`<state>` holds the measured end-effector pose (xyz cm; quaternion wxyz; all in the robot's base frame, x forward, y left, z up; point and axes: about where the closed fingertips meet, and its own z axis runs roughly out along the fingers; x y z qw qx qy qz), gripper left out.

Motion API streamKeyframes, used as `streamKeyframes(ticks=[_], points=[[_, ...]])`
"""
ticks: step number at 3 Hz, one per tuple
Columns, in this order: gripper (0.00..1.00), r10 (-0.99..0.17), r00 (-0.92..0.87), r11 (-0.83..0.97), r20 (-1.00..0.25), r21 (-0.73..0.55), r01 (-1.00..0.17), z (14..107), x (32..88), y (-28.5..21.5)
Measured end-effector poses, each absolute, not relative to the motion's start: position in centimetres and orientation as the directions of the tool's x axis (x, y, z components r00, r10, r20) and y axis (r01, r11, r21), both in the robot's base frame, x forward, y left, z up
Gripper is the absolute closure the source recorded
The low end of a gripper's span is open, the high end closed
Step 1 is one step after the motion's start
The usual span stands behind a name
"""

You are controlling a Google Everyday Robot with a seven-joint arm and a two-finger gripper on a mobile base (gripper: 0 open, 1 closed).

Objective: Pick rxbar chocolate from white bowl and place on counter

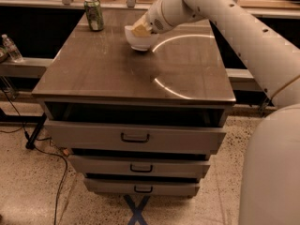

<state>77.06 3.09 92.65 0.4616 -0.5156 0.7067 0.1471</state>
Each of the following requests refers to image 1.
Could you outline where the top grey drawer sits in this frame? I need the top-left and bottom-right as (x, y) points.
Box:
(45, 120), (226, 154)

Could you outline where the black floor cable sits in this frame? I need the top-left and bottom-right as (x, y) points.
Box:
(0, 87), (69, 225)

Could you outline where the middle grey drawer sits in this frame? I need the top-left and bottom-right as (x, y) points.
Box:
(68, 155), (210, 179)

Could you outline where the white bowl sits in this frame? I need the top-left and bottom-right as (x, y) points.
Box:
(125, 25), (158, 52)

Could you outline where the green soda can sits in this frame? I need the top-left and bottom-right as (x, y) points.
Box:
(84, 0), (104, 31)

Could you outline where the bottom grey drawer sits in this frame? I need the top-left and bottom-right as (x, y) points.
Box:
(83, 178), (200, 197)

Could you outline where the grey drawer cabinet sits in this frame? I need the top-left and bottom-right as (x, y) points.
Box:
(33, 9), (235, 184)

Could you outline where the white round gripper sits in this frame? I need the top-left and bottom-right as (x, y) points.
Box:
(131, 0), (173, 38)

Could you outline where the grey drawer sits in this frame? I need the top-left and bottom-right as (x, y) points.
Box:
(83, 178), (200, 197)
(68, 155), (210, 179)
(45, 120), (226, 154)

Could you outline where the black table leg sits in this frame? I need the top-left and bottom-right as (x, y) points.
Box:
(24, 113), (47, 150)

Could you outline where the blue tape cross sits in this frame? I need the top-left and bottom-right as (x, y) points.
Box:
(124, 195), (150, 225)

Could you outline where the clear plastic water bottle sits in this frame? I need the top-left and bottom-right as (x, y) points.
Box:
(2, 34), (23, 63)

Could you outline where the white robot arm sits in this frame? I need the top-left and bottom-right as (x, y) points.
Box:
(133, 0), (300, 225)

